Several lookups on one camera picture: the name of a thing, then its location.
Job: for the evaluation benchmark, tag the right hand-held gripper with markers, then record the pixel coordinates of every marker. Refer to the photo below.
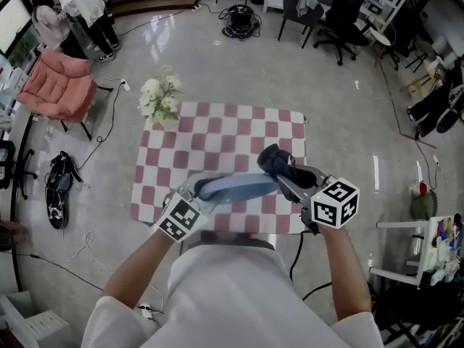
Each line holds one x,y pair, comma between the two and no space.
335,205

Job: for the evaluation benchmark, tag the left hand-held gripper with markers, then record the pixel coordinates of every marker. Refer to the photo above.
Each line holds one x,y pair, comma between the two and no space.
179,216

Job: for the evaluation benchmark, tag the big blue plate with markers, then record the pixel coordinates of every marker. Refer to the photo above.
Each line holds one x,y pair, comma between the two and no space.
239,189

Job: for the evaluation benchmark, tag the dark blue cloth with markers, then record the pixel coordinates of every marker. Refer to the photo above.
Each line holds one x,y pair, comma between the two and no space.
275,161

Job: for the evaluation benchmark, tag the person's right forearm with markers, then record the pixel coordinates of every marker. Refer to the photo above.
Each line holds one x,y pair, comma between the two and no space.
346,274

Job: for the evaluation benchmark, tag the person's left forearm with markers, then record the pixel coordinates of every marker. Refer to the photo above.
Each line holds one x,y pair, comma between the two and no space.
134,270

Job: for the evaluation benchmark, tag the red white checkered tablecloth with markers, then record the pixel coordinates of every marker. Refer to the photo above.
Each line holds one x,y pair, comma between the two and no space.
217,140

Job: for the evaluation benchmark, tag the person's white shirt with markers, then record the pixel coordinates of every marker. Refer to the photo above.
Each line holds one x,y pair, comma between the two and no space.
232,303

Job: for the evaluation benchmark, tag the white flower bouquet in vase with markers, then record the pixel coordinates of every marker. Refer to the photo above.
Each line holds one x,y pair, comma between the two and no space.
156,96

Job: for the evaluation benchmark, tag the white cup with red inside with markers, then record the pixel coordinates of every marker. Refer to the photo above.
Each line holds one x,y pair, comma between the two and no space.
420,189

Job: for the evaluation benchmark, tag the green woven basket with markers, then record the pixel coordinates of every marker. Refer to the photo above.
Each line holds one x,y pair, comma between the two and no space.
424,207

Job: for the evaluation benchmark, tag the black backpack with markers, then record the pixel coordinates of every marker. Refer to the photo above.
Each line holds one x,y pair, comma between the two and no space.
58,190

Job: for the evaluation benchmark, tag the round wooden table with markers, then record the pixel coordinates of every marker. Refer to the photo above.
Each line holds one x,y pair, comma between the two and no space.
420,82

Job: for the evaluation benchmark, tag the pile of colourful toys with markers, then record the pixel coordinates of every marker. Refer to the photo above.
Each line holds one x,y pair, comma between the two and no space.
447,241

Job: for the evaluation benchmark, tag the black floor fan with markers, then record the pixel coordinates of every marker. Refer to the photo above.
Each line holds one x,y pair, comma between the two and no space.
447,120

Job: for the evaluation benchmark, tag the dark grey chair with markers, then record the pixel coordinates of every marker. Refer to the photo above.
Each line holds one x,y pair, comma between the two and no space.
301,22

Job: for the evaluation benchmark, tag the round white side table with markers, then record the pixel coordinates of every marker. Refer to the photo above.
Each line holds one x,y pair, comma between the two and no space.
381,36

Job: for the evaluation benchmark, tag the grey garment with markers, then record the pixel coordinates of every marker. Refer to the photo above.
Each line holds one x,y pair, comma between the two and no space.
306,5

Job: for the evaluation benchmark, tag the black office chair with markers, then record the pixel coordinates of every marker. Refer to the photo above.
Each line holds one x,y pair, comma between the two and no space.
346,9
5,165

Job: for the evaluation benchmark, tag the pink cushioned armchair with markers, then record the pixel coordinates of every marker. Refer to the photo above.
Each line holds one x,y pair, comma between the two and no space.
54,85

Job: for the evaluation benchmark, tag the white desk with black edge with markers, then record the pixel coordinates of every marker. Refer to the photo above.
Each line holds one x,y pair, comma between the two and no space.
20,122

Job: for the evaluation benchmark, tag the white drawer unit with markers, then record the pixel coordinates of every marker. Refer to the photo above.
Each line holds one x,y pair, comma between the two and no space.
32,325

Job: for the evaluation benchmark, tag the black framed window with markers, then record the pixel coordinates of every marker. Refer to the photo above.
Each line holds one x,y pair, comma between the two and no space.
14,24

